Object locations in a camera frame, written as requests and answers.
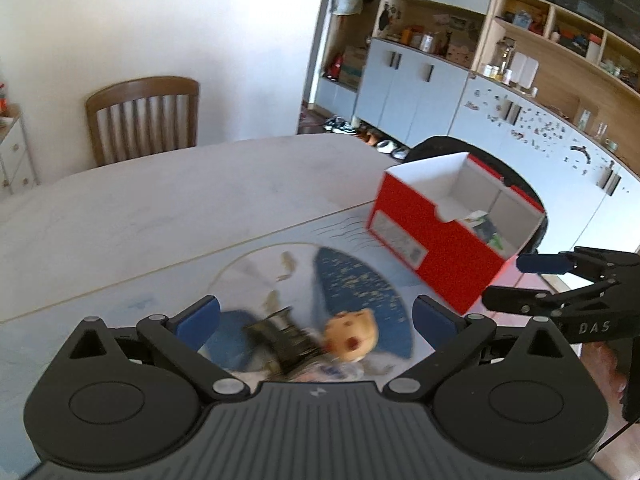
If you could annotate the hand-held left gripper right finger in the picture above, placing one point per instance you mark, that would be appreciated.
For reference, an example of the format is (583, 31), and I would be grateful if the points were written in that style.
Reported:
(434, 317)

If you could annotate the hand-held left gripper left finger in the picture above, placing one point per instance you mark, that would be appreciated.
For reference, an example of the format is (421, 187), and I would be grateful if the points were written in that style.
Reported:
(200, 317)

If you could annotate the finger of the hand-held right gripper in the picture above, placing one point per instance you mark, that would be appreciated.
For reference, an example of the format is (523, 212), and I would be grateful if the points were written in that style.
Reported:
(520, 301)
(545, 263)

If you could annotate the red cardboard shoe box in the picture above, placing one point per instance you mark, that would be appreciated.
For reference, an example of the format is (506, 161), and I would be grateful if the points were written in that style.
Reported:
(440, 255)

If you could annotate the black snack packet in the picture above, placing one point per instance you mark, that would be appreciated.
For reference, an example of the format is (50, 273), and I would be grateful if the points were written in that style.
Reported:
(282, 340)

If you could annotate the yellow spotted toy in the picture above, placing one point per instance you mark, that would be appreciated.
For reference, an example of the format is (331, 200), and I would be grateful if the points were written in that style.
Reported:
(350, 335)

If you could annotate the light wooden desktop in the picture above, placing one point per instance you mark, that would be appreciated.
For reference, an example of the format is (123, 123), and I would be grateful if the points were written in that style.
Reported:
(175, 200)

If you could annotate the fish print table mat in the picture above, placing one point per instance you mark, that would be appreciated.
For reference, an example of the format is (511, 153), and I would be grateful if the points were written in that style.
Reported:
(150, 285)

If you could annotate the white green snack packet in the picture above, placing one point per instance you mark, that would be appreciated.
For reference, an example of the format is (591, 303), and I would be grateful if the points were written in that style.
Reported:
(487, 232)

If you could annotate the drinking glass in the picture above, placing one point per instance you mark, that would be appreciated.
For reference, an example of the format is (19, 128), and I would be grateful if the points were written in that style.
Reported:
(600, 132)

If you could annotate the white shoes pair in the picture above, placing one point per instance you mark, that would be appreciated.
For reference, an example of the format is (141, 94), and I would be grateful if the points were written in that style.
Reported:
(392, 149)

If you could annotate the brown shoes pair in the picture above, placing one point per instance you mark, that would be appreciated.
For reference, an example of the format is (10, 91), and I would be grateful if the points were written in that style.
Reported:
(370, 136)

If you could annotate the white storage containers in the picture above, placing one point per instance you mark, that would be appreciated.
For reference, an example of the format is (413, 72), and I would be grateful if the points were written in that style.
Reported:
(526, 69)

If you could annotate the white cabinet row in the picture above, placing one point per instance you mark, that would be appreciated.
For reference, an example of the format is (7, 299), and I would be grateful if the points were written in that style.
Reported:
(435, 100)

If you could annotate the grey sneakers pair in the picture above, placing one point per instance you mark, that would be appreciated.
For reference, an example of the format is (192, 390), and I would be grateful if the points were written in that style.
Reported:
(340, 125)

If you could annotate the brown wooden chair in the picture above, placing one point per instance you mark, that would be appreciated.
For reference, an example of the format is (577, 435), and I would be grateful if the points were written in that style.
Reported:
(142, 110)

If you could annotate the red floor rug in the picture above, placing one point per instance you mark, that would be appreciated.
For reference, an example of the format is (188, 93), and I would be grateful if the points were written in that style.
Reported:
(310, 121)

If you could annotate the white drawer unit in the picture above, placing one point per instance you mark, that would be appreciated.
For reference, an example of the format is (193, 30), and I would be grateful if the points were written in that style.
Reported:
(15, 160)

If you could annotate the cardboard carton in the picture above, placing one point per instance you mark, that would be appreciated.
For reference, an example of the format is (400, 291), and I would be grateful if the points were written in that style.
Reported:
(354, 65)

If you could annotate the red bag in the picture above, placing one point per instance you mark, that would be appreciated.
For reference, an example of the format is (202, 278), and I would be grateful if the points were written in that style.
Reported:
(336, 66)

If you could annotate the wooden wall shelf unit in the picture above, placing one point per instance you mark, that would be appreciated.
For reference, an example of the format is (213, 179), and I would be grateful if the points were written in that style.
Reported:
(560, 35)

